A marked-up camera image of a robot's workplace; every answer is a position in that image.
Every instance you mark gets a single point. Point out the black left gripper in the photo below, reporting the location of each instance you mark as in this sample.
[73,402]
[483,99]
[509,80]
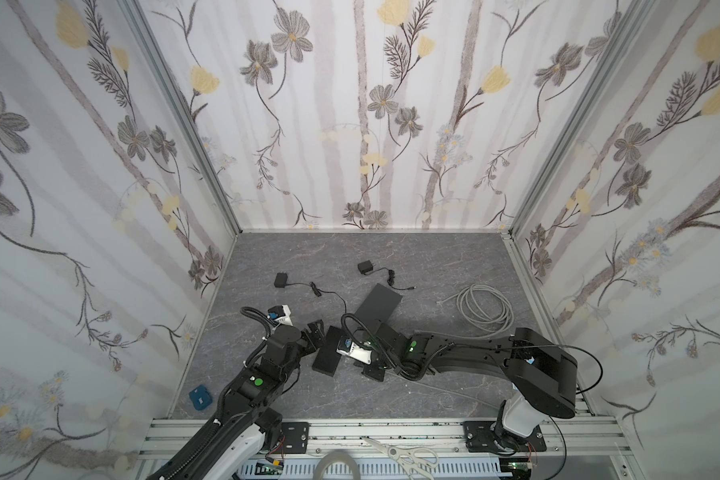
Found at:
[309,338]

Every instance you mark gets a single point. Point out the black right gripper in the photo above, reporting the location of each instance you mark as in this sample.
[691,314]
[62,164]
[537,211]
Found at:
[374,357]

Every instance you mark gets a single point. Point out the slim ribbed black switch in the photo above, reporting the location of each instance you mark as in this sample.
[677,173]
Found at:
[327,358]

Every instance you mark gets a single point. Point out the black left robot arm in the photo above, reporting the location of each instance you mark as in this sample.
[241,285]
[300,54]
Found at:
[244,423]

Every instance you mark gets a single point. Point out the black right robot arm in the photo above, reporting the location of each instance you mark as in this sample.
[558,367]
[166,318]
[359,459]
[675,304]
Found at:
[544,374]

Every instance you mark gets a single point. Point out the white tape roll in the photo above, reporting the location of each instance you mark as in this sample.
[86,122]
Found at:
[337,463]

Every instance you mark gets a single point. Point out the small blue box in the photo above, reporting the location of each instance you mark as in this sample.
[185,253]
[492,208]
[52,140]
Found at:
[200,398]

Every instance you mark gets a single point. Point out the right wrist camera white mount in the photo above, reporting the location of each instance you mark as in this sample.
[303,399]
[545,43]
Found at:
[348,348]

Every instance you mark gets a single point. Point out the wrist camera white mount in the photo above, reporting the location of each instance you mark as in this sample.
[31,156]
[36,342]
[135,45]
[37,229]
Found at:
[348,348]
[279,315]

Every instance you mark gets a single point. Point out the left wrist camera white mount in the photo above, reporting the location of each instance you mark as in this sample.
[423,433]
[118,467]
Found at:
[279,315]

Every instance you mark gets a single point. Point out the white handled scissors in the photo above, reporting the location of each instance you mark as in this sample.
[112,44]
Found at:
[413,461]

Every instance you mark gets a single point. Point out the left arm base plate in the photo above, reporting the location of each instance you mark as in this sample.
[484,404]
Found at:
[288,438]

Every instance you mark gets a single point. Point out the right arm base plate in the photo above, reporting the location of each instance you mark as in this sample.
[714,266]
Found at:
[483,437]

